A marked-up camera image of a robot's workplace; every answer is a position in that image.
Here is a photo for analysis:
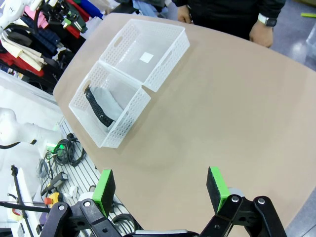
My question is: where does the black cable bundle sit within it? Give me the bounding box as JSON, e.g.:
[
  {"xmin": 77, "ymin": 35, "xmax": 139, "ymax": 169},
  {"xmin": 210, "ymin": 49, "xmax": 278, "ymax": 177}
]
[{"xmin": 45, "ymin": 132, "xmax": 86, "ymax": 166}]

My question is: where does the person's left hand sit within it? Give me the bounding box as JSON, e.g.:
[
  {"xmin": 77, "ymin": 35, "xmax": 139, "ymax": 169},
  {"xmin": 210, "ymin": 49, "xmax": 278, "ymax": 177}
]
[{"xmin": 248, "ymin": 21, "xmax": 274, "ymax": 49}]

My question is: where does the slotted aluminium platform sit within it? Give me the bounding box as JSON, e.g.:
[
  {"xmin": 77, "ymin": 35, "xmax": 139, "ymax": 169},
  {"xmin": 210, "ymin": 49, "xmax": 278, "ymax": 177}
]
[{"xmin": 58, "ymin": 118, "xmax": 139, "ymax": 231}]

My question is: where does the black sleeved left forearm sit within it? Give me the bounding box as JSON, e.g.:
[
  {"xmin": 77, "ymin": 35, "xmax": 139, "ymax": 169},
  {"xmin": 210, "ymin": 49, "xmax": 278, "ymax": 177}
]
[{"xmin": 259, "ymin": 0, "xmax": 287, "ymax": 18}]

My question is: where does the red folded garment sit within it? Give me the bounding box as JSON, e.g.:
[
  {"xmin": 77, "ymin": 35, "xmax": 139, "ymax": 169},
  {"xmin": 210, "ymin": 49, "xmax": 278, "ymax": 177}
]
[{"xmin": 64, "ymin": 0, "xmax": 90, "ymax": 38}]

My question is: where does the white jointed robot part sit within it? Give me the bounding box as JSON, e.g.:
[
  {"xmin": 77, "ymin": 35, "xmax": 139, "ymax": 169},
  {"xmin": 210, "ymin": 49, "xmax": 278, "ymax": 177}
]
[{"xmin": 0, "ymin": 108, "xmax": 63, "ymax": 149}]

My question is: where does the white perforated plastic basket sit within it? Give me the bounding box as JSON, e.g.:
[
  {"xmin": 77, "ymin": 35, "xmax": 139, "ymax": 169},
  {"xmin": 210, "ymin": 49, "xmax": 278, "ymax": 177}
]
[
  {"xmin": 68, "ymin": 60, "xmax": 152, "ymax": 149},
  {"xmin": 98, "ymin": 18, "xmax": 190, "ymax": 93}
]

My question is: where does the white plug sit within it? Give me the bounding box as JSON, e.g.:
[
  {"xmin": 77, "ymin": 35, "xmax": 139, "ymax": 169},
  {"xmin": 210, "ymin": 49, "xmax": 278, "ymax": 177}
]
[{"xmin": 63, "ymin": 186, "xmax": 79, "ymax": 199}]

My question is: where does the person in black jacket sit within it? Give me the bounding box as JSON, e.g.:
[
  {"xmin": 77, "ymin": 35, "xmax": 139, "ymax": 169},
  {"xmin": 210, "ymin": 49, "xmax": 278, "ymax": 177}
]
[{"xmin": 172, "ymin": 0, "xmax": 287, "ymax": 40}]

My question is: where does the black power adapter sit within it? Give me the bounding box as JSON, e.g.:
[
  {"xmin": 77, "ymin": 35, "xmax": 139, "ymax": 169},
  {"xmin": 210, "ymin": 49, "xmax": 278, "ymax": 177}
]
[{"xmin": 40, "ymin": 172, "xmax": 69, "ymax": 196}]

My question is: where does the person's right hand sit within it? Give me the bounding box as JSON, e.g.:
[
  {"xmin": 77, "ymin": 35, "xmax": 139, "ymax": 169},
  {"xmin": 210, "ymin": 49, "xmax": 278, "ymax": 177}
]
[{"xmin": 177, "ymin": 5, "xmax": 194, "ymax": 24}]

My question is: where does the black camera tripod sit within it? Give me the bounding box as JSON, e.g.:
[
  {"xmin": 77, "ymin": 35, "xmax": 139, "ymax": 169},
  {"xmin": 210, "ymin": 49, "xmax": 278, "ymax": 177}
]
[{"xmin": 0, "ymin": 164, "xmax": 52, "ymax": 237}]

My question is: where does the white power strip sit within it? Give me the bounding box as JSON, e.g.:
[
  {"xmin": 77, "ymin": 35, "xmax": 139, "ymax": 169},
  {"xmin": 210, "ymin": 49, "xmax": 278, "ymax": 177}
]
[{"xmin": 37, "ymin": 140, "xmax": 65, "ymax": 159}]

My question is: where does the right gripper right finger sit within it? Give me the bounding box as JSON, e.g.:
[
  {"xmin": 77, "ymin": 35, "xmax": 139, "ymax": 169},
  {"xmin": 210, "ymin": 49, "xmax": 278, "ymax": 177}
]
[{"xmin": 198, "ymin": 166, "xmax": 288, "ymax": 237}]

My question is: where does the silver smartwatch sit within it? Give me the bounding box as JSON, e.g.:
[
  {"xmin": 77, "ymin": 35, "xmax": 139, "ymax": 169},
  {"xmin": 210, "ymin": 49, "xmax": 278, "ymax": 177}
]
[{"xmin": 258, "ymin": 13, "xmax": 278, "ymax": 28}]

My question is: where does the bright blue garment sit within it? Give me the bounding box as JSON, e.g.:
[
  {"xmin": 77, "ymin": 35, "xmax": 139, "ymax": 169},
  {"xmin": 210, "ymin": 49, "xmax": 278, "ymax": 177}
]
[{"xmin": 80, "ymin": 0, "xmax": 104, "ymax": 20}]

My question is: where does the navy folded garment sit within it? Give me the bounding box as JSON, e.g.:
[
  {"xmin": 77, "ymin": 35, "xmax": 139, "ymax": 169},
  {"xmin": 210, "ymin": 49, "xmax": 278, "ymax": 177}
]
[{"xmin": 24, "ymin": 23, "xmax": 62, "ymax": 58}]

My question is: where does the black looped cable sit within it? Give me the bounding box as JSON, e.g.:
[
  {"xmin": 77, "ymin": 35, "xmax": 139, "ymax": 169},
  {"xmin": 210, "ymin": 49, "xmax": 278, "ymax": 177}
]
[{"xmin": 111, "ymin": 202, "xmax": 142, "ymax": 231}]

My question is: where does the yellow emergency stop button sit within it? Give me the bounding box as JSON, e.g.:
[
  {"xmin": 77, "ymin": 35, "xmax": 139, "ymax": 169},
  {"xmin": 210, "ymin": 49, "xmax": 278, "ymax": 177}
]
[{"xmin": 44, "ymin": 192, "xmax": 61, "ymax": 206}]

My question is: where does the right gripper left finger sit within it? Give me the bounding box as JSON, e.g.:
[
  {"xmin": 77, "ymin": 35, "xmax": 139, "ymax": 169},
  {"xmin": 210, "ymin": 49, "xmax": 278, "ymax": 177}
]
[{"xmin": 41, "ymin": 169, "xmax": 129, "ymax": 237}]

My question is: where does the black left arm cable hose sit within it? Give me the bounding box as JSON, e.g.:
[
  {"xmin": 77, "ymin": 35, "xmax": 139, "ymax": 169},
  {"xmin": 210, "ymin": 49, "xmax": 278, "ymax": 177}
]
[{"xmin": 33, "ymin": 6, "xmax": 42, "ymax": 36}]

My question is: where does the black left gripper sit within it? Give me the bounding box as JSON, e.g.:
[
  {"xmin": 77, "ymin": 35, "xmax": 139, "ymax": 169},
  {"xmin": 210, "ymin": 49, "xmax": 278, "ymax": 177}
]
[{"xmin": 48, "ymin": 2, "xmax": 89, "ymax": 34}]

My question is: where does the pink folded garment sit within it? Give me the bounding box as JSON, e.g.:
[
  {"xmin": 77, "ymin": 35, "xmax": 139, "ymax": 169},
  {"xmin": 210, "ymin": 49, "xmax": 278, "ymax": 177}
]
[{"xmin": 23, "ymin": 6, "xmax": 49, "ymax": 30}]

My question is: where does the light blue cloth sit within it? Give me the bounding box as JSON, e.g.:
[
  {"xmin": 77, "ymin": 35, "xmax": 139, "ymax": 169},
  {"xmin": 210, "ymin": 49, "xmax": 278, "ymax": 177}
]
[{"xmin": 132, "ymin": 0, "xmax": 169, "ymax": 18}]

